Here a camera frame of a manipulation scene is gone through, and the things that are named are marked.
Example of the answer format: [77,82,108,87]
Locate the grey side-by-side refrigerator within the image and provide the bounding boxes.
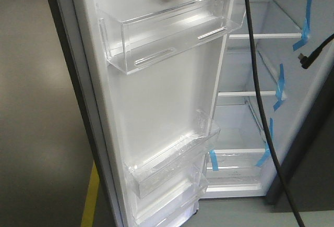
[41,0,334,227]

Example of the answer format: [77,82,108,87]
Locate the clear middle door bin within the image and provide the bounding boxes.
[124,110,220,199]

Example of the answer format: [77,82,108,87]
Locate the clear door bin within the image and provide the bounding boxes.
[99,0,245,75]
[133,165,208,226]
[124,110,220,199]

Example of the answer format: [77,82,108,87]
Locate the blue tape strip lower left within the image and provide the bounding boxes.
[209,149,219,171]

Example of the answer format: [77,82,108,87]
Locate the blue tape strip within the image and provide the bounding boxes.
[293,0,313,52]
[209,149,219,171]
[255,118,274,167]
[273,64,285,111]

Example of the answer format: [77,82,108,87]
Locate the clear upper door bin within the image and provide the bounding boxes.
[99,0,245,75]

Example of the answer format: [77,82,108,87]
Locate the clear crisper drawer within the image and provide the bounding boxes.
[206,149,264,184]

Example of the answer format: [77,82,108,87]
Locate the clear lower door bin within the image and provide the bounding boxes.
[133,165,208,226]

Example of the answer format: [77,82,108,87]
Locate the blue tape strip lower right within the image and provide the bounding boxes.
[255,118,274,167]

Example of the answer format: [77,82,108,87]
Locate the blue tape strip middle right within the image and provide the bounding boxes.
[273,64,285,111]

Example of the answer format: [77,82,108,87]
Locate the yellow floor tape line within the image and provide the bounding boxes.
[0,0,101,227]

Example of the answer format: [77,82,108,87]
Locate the blue tape strip top right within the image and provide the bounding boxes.
[293,0,313,52]

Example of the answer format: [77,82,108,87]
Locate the black cable with connector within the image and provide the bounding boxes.
[297,33,334,70]

